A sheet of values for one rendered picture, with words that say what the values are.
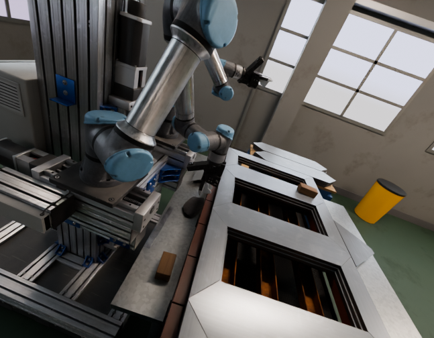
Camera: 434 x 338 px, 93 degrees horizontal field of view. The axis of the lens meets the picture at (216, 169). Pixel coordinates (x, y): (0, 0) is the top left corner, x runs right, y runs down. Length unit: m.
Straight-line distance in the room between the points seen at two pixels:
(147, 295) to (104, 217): 0.34
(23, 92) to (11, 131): 0.21
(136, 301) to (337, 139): 3.46
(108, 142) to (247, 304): 0.66
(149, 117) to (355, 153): 3.65
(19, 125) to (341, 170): 3.92
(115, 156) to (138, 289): 0.57
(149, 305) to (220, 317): 0.30
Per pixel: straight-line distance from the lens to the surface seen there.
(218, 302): 0.79
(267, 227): 1.10
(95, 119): 0.68
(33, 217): 0.85
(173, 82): 0.56
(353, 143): 3.90
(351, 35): 3.57
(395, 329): 1.39
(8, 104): 1.14
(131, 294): 0.96
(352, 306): 1.13
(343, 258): 1.26
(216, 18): 0.57
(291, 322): 0.88
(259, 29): 3.47
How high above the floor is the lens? 1.54
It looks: 30 degrees down
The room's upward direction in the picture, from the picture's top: 20 degrees clockwise
